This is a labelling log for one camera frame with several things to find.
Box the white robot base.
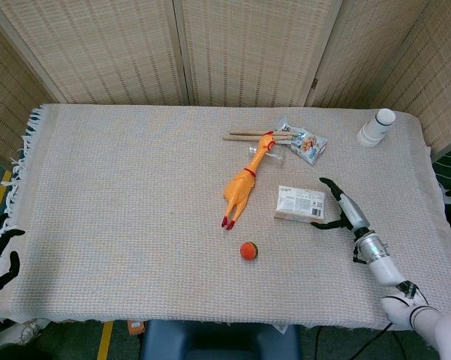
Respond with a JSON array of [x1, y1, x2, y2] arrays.
[[0, 317, 50, 360]]

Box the beige woven tablecloth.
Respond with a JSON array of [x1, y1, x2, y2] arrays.
[[0, 103, 451, 332]]

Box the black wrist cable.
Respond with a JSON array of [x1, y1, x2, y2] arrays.
[[351, 241, 368, 265]]

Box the white tissue box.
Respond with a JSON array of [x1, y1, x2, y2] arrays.
[[273, 184, 327, 224]]

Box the clear plastic bottle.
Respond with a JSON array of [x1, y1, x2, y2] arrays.
[[247, 143, 287, 165]]

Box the blue seat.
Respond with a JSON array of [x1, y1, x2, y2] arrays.
[[140, 319, 302, 360]]

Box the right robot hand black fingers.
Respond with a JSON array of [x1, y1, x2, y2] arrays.
[[310, 177, 372, 237]]

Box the orange green ball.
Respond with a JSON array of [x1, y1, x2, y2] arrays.
[[239, 241, 259, 262]]

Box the small orange box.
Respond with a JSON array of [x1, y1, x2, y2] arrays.
[[126, 319, 146, 336]]

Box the yellow rubber chicken toy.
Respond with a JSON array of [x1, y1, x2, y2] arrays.
[[221, 130, 277, 231]]

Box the woven folding screen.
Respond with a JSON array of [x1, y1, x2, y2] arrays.
[[0, 0, 451, 172]]

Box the clear plastic snack bag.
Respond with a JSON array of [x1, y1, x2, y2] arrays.
[[277, 116, 329, 167]]

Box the wooden stick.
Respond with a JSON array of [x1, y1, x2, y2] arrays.
[[229, 127, 300, 137], [221, 133, 294, 143]]

